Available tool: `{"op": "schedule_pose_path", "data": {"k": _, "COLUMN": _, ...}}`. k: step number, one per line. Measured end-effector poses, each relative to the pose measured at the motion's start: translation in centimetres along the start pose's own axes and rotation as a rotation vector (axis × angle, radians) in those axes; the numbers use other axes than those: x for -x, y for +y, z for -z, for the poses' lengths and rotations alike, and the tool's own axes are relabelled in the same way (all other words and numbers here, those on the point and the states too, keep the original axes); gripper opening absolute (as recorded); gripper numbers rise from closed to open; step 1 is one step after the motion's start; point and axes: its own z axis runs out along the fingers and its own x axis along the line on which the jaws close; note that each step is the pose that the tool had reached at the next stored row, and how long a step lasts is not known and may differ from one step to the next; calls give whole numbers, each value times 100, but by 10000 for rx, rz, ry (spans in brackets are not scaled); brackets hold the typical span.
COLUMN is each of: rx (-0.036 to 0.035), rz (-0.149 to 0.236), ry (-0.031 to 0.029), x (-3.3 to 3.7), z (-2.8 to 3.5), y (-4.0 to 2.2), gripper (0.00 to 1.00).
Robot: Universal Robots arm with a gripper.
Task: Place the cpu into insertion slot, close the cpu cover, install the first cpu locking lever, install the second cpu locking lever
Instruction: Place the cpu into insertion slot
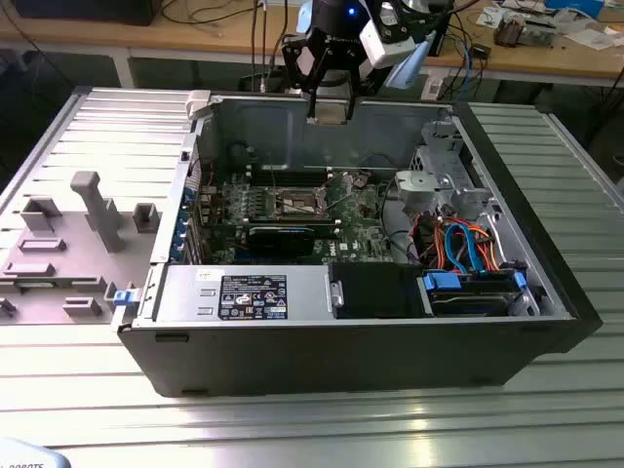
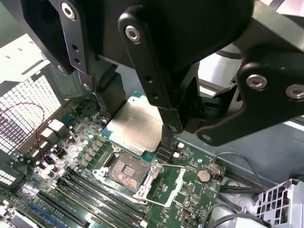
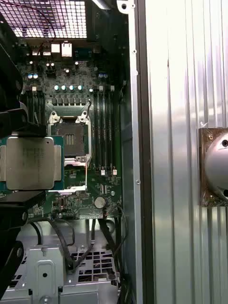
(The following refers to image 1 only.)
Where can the white paper sheet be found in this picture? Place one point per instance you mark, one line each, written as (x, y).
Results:
(597, 39)

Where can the grey metal device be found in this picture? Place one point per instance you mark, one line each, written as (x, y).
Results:
(541, 31)

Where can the green motherboard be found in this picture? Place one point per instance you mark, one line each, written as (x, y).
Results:
(363, 234)

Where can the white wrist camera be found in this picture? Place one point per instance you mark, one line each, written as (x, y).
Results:
(387, 46)

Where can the grey parts rack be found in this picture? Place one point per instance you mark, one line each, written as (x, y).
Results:
(58, 265)

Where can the black RAM slot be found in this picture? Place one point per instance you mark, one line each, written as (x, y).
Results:
(302, 167)
(302, 183)
(302, 178)
(302, 173)

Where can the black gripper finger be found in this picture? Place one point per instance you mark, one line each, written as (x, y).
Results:
(290, 73)
(352, 97)

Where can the grey metal drive cage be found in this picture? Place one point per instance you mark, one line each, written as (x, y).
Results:
(414, 187)

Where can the wooden workbench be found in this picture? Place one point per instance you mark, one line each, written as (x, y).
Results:
(195, 36)

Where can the white power strip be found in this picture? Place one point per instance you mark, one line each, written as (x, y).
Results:
(436, 90)

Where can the green RAM stick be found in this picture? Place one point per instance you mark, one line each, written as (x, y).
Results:
(324, 226)

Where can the black tower box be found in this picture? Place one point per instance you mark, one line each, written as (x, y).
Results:
(443, 41)

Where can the hard disk blue carrier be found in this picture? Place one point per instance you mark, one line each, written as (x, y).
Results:
(439, 284)

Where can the black graphics card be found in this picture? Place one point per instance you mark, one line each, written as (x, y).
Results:
(280, 241)

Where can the metal heat sink cooler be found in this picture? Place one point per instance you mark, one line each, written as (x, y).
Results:
(509, 31)

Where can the large black device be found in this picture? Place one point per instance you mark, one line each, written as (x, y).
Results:
(83, 12)

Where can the black PC case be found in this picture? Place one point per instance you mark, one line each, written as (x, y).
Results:
(317, 356)

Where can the CPU socket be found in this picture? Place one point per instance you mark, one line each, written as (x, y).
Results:
(297, 205)

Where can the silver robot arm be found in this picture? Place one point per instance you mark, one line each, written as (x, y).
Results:
(409, 63)

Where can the blue case latch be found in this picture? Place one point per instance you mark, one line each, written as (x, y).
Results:
(124, 298)

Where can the blue cardboard box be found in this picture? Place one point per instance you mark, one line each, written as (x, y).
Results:
(575, 7)

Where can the small black box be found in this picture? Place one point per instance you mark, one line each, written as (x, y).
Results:
(480, 51)

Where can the silver power supply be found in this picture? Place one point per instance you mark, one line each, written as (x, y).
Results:
(180, 297)

